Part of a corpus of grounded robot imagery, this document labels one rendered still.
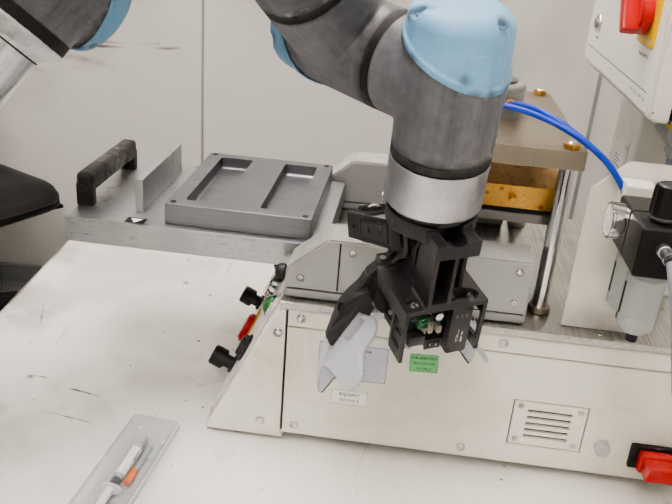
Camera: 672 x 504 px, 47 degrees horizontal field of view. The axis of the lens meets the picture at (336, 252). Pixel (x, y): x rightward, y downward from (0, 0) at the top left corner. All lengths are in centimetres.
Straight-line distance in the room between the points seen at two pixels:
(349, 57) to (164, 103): 198
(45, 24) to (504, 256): 51
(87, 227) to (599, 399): 59
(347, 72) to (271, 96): 189
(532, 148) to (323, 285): 25
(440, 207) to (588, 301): 31
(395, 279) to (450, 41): 20
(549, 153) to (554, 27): 167
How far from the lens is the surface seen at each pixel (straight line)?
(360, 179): 105
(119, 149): 102
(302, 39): 56
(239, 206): 87
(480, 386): 85
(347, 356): 67
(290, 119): 247
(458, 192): 56
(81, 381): 102
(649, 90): 77
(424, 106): 53
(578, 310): 84
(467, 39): 51
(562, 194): 81
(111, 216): 91
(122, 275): 128
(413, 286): 61
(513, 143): 79
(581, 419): 89
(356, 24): 56
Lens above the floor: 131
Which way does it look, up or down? 24 degrees down
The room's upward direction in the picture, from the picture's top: 5 degrees clockwise
